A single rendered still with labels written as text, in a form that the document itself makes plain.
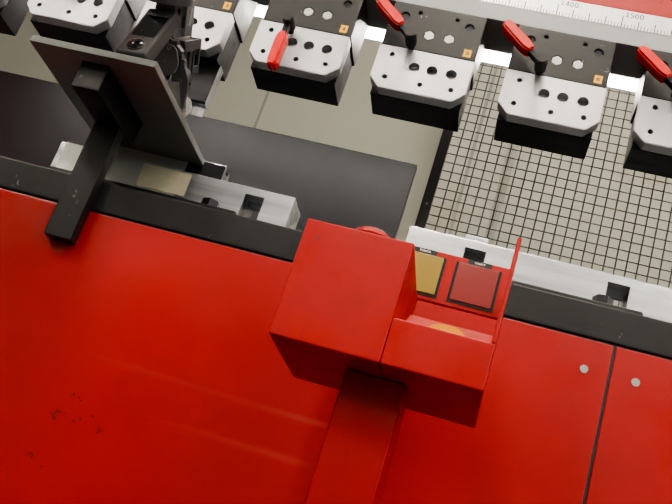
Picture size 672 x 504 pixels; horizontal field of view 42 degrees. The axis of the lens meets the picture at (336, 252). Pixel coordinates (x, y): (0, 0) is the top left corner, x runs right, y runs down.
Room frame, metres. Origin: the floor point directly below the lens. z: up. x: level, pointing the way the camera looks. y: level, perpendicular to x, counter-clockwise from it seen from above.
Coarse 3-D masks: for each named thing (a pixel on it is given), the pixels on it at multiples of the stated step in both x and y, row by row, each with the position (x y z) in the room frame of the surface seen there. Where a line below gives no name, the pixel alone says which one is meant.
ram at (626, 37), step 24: (264, 0) 1.30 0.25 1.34; (408, 0) 1.18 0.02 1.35; (432, 0) 1.17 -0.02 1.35; (456, 0) 1.16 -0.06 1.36; (576, 0) 1.12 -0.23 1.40; (600, 0) 1.12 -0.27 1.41; (624, 0) 1.11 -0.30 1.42; (648, 0) 1.10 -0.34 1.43; (384, 24) 1.25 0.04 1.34; (528, 24) 1.14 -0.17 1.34; (552, 24) 1.13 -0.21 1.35; (576, 24) 1.12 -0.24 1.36; (600, 24) 1.12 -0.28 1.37; (504, 48) 1.21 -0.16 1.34; (624, 48) 1.12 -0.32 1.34; (624, 72) 1.17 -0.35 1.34
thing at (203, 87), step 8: (200, 64) 1.27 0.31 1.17; (208, 64) 1.27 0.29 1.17; (216, 64) 1.27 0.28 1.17; (200, 72) 1.27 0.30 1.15; (208, 72) 1.27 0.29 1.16; (216, 72) 1.26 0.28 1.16; (168, 80) 1.28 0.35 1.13; (192, 80) 1.27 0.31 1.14; (200, 80) 1.27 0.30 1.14; (208, 80) 1.27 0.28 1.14; (216, 80) 1.27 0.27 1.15; (192, 88) 1.27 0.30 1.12; (200, 88) 1.27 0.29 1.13; (208, 88) 1.26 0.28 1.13; (216, 88) 1.28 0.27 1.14; (192, 96) 1.27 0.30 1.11; (200, 96) 1.27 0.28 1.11; (208, 96) 1.27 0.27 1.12; (192, 104) 1.28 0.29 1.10; (200, 104) 1.27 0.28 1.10; (208, 104) 1.28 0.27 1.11; (192, 112) 1.28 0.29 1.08; (200, 112) 1.27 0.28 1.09
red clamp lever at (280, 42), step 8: (288, 16) 1.17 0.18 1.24; (288, 24) 1.18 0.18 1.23; (280, 32) 1.17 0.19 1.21; (288, 32) 1.19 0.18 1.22; (280, 40) 1.17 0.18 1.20; (272, 48) 1.17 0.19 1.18; (280, 48) 1.17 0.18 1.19; (272, 56) 1.17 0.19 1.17; (280, 56) 1.18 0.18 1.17; (272, 64) 1.18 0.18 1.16
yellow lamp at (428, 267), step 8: (416, 256) 0.91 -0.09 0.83; (424, 256) 0.91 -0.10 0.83; (432, 256) 0.91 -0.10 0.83; (416, 264) 0.91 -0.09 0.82; (424, 264) 0.91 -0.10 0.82; (432, 264) 0.91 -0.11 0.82; (440, 264) 0.90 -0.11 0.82; (416, 272) 0.91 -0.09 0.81; (424, 272) 0.91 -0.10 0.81; (432, 272) 0.91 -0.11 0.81; (416, 280) 0.91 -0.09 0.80; (424, 280) 0.91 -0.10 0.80; (432, 280) 0.91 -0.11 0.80; (416, 288) 0.91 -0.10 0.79; (424, 288) 0.91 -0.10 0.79; (432, 288) 0.90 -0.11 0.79
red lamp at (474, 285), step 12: (468, 264) 0.90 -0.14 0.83; (456, 276) 0.90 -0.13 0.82; (468, 276) 0.90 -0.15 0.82; (480, 276) 0.89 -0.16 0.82; (492, 276) 0.89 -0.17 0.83; (456, 288) 0.90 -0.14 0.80; (468, 288) 0.90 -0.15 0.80; (480, 288) 0.89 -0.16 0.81; (492, 288) 0.89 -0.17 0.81; (456, 300) 0.90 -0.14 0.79; (468, 300) 0.90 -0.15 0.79; (480, 300) 0.89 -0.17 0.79
